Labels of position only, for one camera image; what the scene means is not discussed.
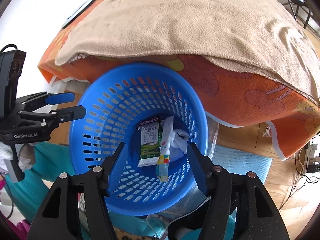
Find white plastic bag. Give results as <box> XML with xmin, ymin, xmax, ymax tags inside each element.
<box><xmin>170</xmin><ymin>129</ymin><xmax>190</xmax><ymax>155</ymax></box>

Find green white milk carton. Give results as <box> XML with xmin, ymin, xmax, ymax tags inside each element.
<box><xmin>138</xmin><ymin>117</ymin><xmax>162</xmax><ymax>167</ymax></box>

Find colourful snack pouch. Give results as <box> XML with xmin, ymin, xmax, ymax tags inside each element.
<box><xmin>156</xmin><ymin>116</ymin><xmax>175</xmax><ymax>182</ymax></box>

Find white gloved left hand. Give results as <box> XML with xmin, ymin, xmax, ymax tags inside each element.
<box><xmin>1</xmin><ymin>142</ymin><xmax>36</xmax><ymax>174</ymax></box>

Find teal trousers leg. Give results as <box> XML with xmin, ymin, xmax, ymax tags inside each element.
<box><xmin>3</xmin><ymin>142</ymin><xmax>237</xmax><ymax>240</ymax></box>

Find beige fleece blanket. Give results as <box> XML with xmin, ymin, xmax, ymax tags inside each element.
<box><xmin>55</xmin><ymin>0</ymin><xmax>319</xmax><ymax>103</ymax></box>

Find white ring light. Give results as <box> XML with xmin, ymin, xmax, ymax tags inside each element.
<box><xmin>62</xmin><ymin>0</ymin><xmax>93</xmax><ymax>29</ymax></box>

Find power strip with cables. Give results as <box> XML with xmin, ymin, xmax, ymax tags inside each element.
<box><xmin>278</xmin><ymin>134</ymin><xmax>320</xmax><ymax>210</ymax></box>

